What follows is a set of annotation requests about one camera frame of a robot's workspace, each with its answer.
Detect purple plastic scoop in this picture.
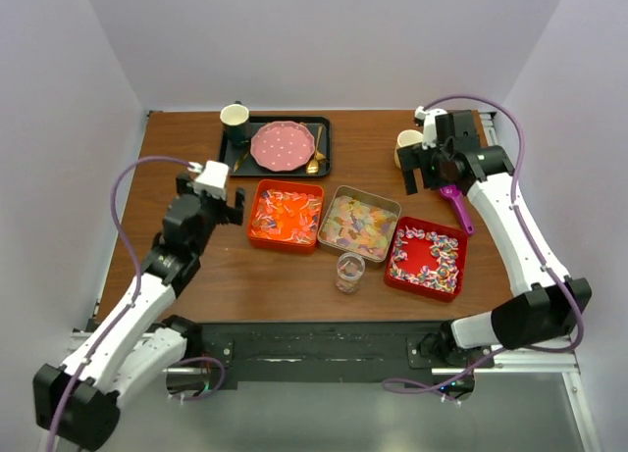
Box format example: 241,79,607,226
439,185,475,235

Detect orange candy box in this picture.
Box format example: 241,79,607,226
246,179,325,254

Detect silver tin of gummies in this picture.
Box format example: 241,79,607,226
317,185,401,268

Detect red box of lollipops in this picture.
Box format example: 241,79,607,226
384,217,468,303

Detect clear glass jar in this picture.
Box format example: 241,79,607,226
336,252,366,294

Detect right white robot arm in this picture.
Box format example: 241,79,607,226
397,107,592,367

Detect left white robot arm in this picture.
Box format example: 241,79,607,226
32,171,245,451

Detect yellow mug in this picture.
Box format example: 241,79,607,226
393,129,423,169

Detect black serving tray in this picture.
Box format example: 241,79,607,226
219,115,332,179

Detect pink polka dot plate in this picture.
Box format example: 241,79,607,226
250,121,315,173

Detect gold fork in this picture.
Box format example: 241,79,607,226
313,125,327,167

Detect gold spoon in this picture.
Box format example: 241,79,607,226
306,126,323,176

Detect dark green cup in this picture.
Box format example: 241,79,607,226
219,101,251,146

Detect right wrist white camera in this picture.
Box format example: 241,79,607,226
414,106,447,147

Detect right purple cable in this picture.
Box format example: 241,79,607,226
382,94,586,394

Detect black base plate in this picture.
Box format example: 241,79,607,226
161,316,492,389

